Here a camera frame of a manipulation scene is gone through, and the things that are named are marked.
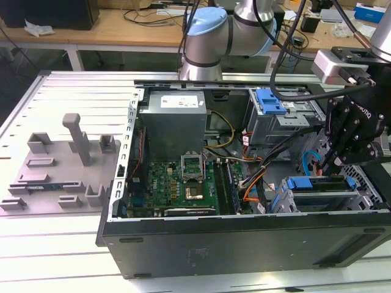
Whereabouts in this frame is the black PC case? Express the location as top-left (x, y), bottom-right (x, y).
top-left (95, 74), bottom-right (391, 280)

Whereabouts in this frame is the small black box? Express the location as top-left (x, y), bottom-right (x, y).
top-left (301, 15), bottom-right (321, 34)

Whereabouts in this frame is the black cable bundle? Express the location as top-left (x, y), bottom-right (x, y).
top-left (259, 128), bottom-right (321, 172)

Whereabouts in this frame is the blue data wire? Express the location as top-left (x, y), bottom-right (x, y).
top-left (301, 150), bottom-right (322, 176)

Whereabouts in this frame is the RAM stick on rack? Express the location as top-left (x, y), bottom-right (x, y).
top-left (9, 182), bottom-right (79, 192)

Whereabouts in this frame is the orange wire bundle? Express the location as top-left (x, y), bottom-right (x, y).
top-left (239, 163), bottom-right (269, 204)

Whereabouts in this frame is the installed RAM stick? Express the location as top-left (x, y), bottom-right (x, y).
top-left (225, 160), bottom-right (239, 214)

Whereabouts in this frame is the green motherboard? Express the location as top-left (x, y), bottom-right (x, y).
top-left (126, 160), bottom-right (254, 217)

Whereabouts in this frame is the grey parts rack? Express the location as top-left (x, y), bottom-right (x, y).
top-left (0, 112), bottom-right (122, 216)

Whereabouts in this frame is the flat silver device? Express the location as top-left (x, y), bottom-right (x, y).
top-left (320, 8), bottom-right (355, 23)

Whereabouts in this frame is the grey power supply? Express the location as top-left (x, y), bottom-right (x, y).
top-left (139, 90), bottom-right (208, 153)

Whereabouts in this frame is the metal socket cover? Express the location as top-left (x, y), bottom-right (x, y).
top-left (181, 153), bottom-right (205, 184)

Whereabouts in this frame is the clear plastic wrap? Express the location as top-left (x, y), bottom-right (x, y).
top-left (333, 21), bottom-right (356, 39)

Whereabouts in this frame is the crumpled white paper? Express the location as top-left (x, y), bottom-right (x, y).
top-left (24, 20), bottom-right (56, 38)

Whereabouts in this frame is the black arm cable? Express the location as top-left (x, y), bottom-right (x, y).
top-left (269, 0), bottom-right (375, 102)

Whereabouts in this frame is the grey optical drive cage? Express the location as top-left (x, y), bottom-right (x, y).
top-left (246, 88), bottom-right (326, 153)

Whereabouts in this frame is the grey disk bay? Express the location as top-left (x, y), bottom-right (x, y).
top-left (270, 175), bottom-right (382, 214)

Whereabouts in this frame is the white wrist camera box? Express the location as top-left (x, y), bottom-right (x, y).
top-left (311, 50), bottom-right (370, 83)

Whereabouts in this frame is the yellow wire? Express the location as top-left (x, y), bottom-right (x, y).
top-left (203, 110), bottom-right (235, 150)

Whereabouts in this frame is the hard disk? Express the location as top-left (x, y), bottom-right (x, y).
top-left (271, 176), bottom-right (357, 213)

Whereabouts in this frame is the wooden desk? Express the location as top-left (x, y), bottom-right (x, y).
top-left (0, 7), bottom-right (391, 62)

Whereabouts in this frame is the black graphics card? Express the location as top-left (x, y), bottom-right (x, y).
top-left (164, 207), bottom-right (216, 218)

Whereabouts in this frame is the large black box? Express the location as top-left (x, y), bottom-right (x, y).
top-left (0, 0), bottom-right (100, 31)

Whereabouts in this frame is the CPU socket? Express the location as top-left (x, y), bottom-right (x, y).
top-left (183, 183), bottom-right (208, 202)

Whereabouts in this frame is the blue drive cage latch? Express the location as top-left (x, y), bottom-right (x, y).
top-left (256, 87), bottom-right (290, 115)

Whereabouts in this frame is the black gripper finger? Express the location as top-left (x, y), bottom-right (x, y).
top-left (326, 137), bottom-right (379, 175)
top-left (320, 96), bottom-right (351, 175)

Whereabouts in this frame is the blue and white box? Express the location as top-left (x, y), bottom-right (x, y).
top-left (354, 2), bottom-right (386, 24)

